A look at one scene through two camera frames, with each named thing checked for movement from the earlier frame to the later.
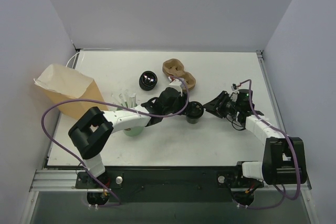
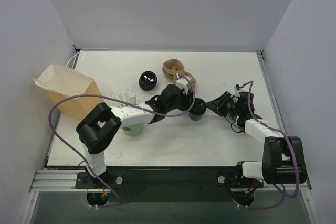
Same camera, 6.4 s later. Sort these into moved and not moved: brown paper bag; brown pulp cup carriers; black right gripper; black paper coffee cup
Moved: black paper coffee cup
Not moved: brown paper bag; brown pulp cup carriers; black right gripper
